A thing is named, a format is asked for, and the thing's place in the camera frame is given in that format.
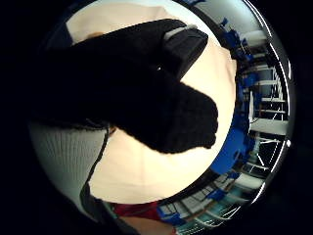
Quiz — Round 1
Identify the white desk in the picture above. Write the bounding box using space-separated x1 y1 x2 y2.
249 117 290 137
240 29 269 47

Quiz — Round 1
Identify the black cable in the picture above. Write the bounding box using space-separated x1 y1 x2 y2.
79 125 112 210

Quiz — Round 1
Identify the blue chair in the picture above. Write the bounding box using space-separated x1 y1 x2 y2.
209 125 257 176
237 71 262 91
221 28 244 51
205 188 228 203
156 208 188 227

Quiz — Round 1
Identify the the person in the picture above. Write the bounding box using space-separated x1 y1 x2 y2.
110 200 178 235

